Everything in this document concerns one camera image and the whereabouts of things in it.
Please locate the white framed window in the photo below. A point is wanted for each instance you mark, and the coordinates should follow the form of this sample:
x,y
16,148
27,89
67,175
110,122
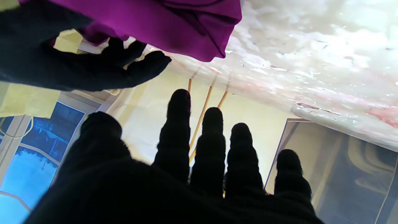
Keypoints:
x,y
34,149

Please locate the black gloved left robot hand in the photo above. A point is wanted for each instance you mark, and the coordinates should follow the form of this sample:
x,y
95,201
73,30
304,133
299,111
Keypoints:
x,y
140,186

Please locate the magenta purple shorts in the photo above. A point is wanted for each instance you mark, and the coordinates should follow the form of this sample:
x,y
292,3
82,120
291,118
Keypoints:
x,y
161,25

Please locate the white shade tripod floor lamp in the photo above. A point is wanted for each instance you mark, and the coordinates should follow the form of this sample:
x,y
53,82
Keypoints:
x,y
205,109

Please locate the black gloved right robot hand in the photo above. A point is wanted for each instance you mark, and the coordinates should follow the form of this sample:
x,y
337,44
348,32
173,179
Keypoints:
x,y
62,62

